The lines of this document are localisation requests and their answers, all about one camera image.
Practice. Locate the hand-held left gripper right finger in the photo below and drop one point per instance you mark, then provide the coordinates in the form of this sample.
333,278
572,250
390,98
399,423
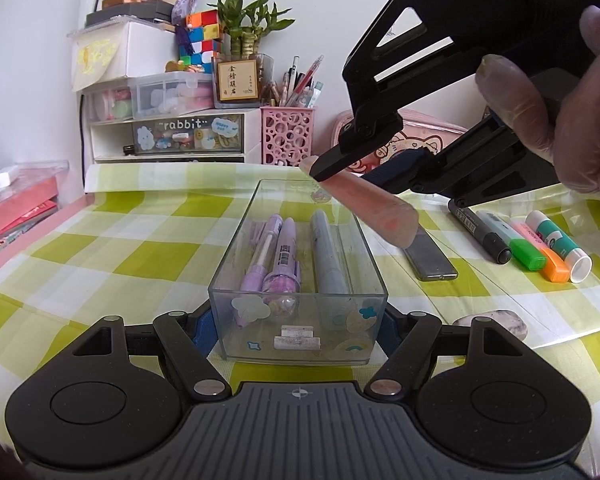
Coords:
389,327

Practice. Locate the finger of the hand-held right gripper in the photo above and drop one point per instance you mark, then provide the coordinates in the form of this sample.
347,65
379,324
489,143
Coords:
360,145
395,170

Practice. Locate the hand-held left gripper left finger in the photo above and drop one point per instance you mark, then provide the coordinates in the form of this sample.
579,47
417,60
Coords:
205,325

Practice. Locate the pink highlighter pen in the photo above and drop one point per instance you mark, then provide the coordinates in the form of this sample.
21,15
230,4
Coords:
380,215

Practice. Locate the purple mechanical pencil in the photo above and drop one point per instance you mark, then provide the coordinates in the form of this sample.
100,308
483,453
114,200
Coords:
252,280

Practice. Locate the grey metal case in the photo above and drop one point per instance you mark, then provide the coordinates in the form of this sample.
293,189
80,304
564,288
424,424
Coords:
430,260

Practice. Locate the pale blue highlighter pen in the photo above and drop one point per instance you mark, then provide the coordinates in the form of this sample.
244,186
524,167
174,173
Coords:
327,260

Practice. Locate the clear plastic tray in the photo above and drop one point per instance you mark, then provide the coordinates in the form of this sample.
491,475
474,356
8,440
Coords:
300,355

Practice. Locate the purple cartoon pen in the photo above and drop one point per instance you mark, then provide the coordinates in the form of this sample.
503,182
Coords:
285,255

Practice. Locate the black marker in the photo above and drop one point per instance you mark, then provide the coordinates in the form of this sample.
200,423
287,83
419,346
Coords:
485,232

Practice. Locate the green highlighter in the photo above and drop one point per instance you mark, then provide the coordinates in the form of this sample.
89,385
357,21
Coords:
527,255

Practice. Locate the orange highlighter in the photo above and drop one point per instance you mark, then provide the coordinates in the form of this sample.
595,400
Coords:
552,265

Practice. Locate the white green glue stick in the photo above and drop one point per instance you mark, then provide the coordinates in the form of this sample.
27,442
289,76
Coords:
560,240

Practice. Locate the person's right hand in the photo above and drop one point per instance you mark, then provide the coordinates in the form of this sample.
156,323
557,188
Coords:
595,110

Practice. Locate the pink cartoon pencil case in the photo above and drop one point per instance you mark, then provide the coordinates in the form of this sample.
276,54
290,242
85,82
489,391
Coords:
430,132

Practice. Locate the pink perforated pen holder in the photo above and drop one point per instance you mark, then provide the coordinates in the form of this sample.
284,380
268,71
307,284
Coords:
285,135

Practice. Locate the bunch of assorted pens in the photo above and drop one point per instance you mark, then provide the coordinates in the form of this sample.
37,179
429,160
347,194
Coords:
300,85

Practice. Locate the green checkered tablecloth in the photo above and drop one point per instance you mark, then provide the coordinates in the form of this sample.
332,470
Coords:
130,260

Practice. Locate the marbled oval eraser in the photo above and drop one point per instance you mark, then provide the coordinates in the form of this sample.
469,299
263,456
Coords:
495,322

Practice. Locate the white drawer unit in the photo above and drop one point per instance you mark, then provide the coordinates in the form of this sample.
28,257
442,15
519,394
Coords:
250,130

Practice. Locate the glass plant pot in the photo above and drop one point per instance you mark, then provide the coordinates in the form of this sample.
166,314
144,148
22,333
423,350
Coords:
237,80

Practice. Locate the lucky bamboo plant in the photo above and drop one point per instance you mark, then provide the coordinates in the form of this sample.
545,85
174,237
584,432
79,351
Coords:
245,25

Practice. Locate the colourful cube puzzle tower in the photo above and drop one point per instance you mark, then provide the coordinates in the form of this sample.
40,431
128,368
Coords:
202,35

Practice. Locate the clear small drawer organizer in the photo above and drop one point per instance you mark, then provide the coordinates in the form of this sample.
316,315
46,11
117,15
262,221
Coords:
170,95

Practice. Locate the small brown figurine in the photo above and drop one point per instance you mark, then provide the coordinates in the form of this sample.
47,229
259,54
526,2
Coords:
177,66

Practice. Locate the red books stack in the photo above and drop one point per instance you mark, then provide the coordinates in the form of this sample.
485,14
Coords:
15,210

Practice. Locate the purple hanging ornament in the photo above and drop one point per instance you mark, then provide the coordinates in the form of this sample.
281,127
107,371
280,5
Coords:
185,2

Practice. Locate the white storage box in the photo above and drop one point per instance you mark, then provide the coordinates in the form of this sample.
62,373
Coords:
145,55

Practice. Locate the small white correction tape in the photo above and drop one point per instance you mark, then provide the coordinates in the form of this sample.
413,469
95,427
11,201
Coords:
2,179

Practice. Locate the black box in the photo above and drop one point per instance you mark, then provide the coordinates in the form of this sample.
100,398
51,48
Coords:
130,12

